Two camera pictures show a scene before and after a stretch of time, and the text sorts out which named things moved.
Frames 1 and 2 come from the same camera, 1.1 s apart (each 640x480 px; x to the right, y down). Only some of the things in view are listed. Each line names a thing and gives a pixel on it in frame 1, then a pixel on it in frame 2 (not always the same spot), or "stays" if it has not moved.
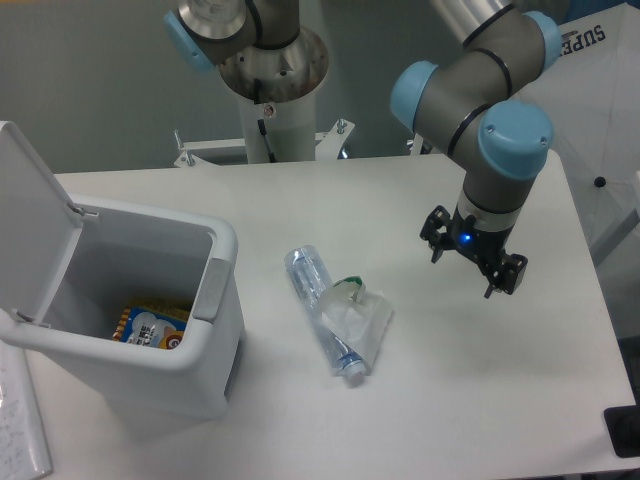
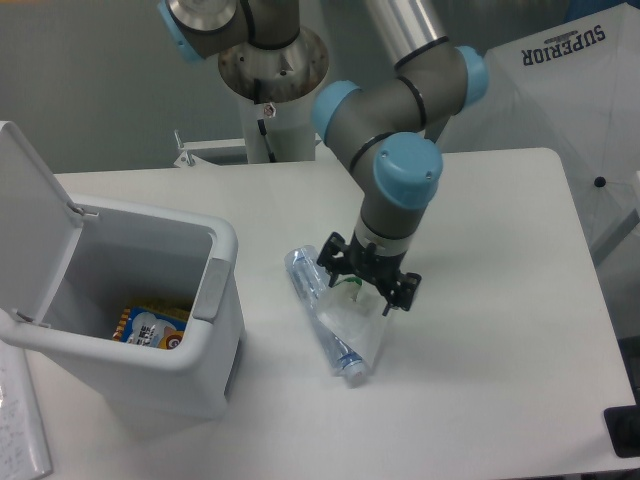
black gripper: x=484 y=246 -> x=399 y=289
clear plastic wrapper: x=361 y=317 stays
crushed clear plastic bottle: x=313 y=280 stays
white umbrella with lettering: x=591 y=96 stays
